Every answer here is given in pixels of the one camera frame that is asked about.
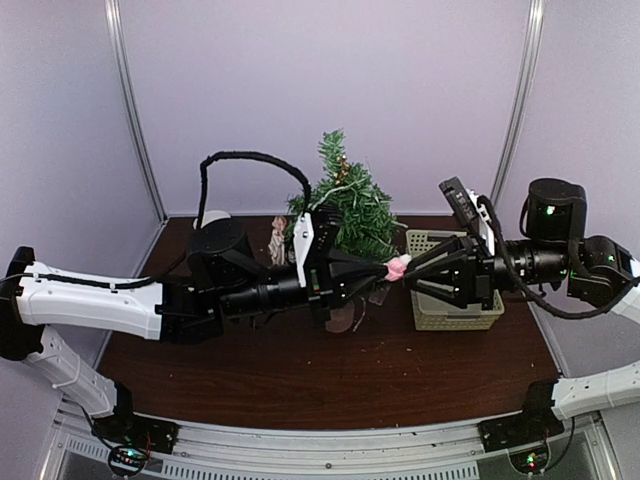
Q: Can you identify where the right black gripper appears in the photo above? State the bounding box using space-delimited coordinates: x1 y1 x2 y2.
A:
403 231 571 313

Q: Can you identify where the clear battery box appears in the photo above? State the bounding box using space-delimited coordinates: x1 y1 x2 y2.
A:
368 284 391 306

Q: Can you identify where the pink yarn hat ornament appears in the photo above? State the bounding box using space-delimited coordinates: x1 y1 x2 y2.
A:
385 254 412 282

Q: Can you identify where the white round ornament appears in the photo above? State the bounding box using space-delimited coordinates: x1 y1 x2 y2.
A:
268 216 287 266

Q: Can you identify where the small green christmas tree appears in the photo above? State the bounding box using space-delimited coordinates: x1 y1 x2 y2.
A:
287 129 399 263

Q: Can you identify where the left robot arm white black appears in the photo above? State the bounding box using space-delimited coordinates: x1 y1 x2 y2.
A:
1 217 388 444

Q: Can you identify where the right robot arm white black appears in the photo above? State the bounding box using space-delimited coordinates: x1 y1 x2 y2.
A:
404 177 639 322

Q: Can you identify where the beige plastic basket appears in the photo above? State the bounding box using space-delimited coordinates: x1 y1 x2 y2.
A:
405 229 505 331

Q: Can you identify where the small white bowl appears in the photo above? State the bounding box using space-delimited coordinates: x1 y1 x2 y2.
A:
193 210 231 230

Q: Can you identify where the right black cable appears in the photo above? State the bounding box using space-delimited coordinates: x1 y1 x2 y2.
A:
477 195 640 320

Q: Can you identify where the black cable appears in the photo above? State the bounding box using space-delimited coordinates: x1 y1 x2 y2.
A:
477 195 640 320
197 149 314 231

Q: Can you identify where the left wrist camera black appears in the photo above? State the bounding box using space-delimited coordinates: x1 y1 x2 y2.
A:
293 203 343 294

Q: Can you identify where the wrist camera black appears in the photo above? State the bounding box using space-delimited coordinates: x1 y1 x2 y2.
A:
293 203 343 294
439 177 496 256

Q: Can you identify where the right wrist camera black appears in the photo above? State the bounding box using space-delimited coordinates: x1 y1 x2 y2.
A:
439 177 496 256

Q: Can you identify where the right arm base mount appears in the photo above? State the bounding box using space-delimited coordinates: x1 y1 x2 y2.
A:
478 381 565 453

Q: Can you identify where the left black cable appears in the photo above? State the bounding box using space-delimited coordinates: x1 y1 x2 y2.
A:
197 149 314 231

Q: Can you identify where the front aluminium rail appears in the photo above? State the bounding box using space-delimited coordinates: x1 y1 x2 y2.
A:
49 384 611 480

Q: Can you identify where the right aluminium frame post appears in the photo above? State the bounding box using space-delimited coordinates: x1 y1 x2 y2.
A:
490 0 546 205

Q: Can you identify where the aluminium frame post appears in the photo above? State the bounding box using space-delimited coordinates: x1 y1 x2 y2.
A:
104 0 168 223
490 0 546 205

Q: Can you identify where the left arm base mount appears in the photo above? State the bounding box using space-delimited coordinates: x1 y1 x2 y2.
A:
92 382 179 454

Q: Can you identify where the left aluminium frame post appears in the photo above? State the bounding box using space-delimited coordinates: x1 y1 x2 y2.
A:
104 0 168 223

